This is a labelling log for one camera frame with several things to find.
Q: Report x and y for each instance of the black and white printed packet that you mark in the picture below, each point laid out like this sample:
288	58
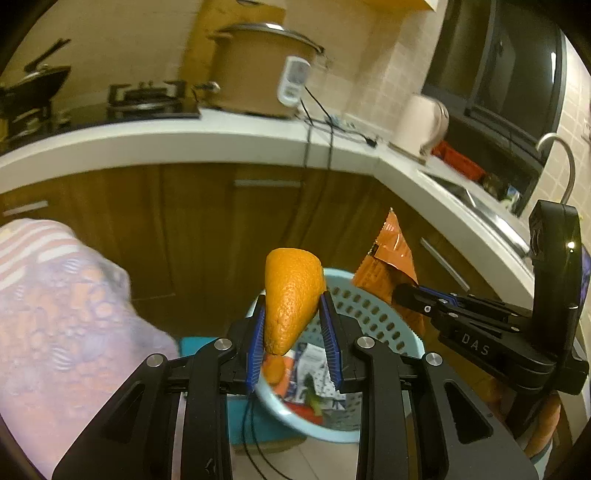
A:
318	364

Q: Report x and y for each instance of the pink patterned tablecloth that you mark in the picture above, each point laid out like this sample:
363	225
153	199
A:
69	323

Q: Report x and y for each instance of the person's right forearm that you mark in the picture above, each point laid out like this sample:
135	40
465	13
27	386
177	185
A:
545	427

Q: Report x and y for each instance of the orange foil snack packet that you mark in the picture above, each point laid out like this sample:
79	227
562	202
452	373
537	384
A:
388	249

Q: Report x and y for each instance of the wooden kitchen cabinet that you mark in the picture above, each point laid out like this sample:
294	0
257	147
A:
138	221

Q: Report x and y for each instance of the cream electric kettle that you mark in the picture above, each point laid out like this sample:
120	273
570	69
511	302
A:
415	120

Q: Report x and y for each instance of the black microwave oven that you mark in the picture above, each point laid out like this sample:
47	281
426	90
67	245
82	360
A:
508	69

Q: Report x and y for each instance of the black wok pan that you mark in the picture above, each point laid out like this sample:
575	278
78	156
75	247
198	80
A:
37	85

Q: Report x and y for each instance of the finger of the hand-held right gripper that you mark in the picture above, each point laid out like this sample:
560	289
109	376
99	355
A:
415	297

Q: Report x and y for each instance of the glass jar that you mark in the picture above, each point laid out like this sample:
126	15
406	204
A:
493	183

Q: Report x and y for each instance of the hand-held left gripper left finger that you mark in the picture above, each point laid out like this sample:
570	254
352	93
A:
256	350

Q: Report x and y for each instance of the orange peel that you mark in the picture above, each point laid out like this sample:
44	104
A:
291	290

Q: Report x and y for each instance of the white plug-in power meter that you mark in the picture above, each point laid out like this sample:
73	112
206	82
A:
293	81

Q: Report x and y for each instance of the light blue perforated plastic basket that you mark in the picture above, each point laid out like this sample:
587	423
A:
369	314

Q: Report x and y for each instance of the red plastic basket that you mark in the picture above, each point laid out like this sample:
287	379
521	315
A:
457	159

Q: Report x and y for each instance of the stainless steel sink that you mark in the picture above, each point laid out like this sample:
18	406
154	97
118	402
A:
461	189

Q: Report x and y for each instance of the curved metal faucet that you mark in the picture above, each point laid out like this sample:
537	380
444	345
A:
570	166

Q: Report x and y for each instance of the beige rice cooker pot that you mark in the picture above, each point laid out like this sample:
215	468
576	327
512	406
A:
249	69

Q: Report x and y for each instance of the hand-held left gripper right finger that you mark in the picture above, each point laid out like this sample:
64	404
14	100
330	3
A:
332	350

